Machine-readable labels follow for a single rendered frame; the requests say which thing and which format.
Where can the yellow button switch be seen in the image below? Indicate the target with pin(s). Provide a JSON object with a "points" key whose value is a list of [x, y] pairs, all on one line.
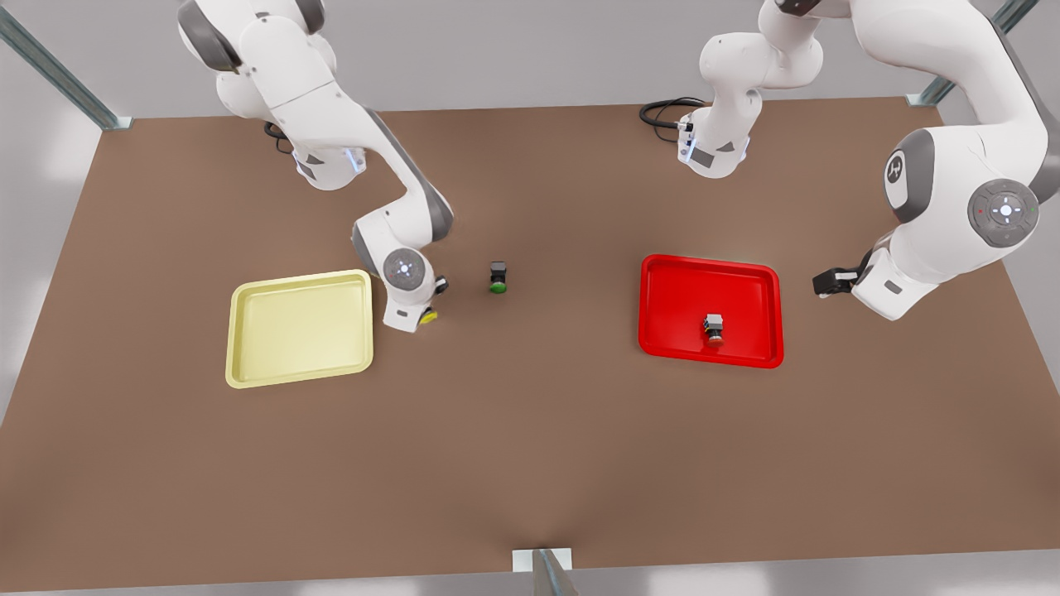
{"points": [[429, 316]]}

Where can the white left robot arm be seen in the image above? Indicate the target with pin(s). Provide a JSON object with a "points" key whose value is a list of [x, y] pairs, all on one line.
{"points": [[952, 149]]}

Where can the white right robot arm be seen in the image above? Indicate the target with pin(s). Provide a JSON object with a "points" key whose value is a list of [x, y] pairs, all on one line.
{"points": [[298, 91]]}

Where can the red tray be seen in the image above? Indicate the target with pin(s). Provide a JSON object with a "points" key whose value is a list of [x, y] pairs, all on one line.
{"points": [[710, 310]]}

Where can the pale yellow tray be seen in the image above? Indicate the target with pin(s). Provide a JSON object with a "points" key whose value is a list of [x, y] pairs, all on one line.
{"points": [[300, 328]]}

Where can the green button switch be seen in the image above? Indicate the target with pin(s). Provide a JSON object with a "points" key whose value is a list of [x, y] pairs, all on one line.
{"points": [[498, 278]]}

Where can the red button switch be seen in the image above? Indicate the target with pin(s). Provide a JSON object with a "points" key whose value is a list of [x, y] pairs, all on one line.
{"points": [[714, 328]]}

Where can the silver frame post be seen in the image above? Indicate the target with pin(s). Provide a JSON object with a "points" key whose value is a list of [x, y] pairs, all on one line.
{"points": [[58, 70], [973, 54], [546, 571]]}

